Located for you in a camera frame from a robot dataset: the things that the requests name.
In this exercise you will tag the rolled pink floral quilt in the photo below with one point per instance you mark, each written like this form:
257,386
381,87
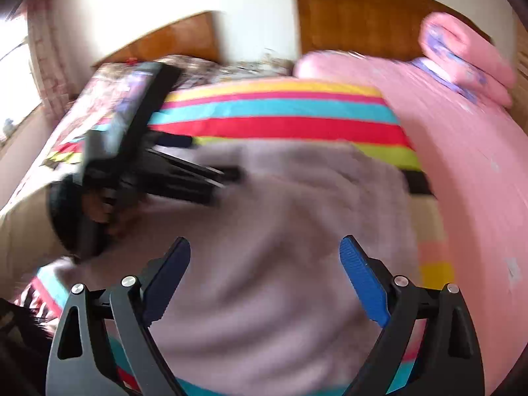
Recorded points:
457,56

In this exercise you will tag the nightstand with floral cover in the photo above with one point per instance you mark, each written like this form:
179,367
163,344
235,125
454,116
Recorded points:
269,65

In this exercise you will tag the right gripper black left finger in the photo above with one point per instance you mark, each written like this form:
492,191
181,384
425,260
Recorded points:
81,361

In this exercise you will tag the person's left hand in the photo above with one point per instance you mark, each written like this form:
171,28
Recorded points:
118,220

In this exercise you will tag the right bed wooden headboard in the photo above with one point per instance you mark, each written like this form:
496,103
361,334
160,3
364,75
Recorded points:
381,28

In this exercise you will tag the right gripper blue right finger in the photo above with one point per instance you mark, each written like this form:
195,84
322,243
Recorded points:
448,361

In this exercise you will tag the floral patterned quilt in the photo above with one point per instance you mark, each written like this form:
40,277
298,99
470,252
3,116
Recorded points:
95,106

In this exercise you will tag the mauve sweatpants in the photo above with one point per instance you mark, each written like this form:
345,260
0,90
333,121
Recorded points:
265,306

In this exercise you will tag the pink bed sheet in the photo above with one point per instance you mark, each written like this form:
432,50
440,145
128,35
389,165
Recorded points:
475,157

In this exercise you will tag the window with bars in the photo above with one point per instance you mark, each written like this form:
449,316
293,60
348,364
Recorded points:
19,95

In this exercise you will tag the bed wooden headboard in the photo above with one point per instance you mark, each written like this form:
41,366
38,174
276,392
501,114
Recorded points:
381,28
194,36

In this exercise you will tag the left bed wooden headboard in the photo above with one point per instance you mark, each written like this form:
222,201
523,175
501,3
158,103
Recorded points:
194,36

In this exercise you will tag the rainbow striped blanket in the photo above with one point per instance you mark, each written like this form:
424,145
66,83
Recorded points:
323,113

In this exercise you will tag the floral red curtain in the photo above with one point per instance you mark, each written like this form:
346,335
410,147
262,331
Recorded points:
53,81

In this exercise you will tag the light wooden wardrobe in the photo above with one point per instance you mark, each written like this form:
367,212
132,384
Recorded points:
519,92

